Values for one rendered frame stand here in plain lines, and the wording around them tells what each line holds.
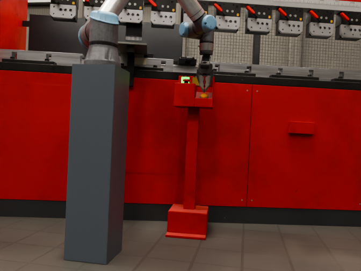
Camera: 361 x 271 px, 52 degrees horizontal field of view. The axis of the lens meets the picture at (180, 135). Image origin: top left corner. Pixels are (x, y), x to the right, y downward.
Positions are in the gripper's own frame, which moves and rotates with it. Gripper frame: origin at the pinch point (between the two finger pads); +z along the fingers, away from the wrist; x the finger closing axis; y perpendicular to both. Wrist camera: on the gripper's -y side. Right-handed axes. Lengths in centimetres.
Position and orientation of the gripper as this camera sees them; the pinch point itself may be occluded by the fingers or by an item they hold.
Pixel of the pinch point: (204, 90)
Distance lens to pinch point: 197.1
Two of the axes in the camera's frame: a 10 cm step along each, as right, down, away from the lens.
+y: 1.2, -0.9, 9.9
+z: -0.4, 9.9, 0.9
